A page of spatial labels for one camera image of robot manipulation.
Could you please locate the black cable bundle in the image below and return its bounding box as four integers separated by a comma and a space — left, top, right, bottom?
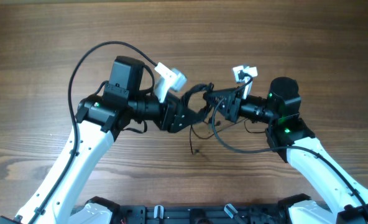
180, 82, 250, 156

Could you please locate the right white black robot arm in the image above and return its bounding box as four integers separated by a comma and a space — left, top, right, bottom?
203, 77, 368, 223

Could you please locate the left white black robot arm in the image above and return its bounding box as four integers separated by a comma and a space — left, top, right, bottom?
0, 56, 204, 223

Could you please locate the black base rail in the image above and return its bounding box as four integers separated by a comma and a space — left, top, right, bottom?
68, 203, 292, 224

